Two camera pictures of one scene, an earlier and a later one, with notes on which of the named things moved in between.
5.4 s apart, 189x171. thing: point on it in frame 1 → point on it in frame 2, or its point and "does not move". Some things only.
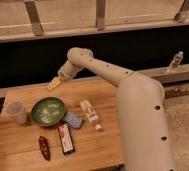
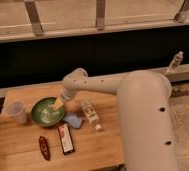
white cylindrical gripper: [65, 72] → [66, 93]
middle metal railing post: [100, 13] does not move
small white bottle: [90, 114] does not move
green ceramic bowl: [48, 111] does not move
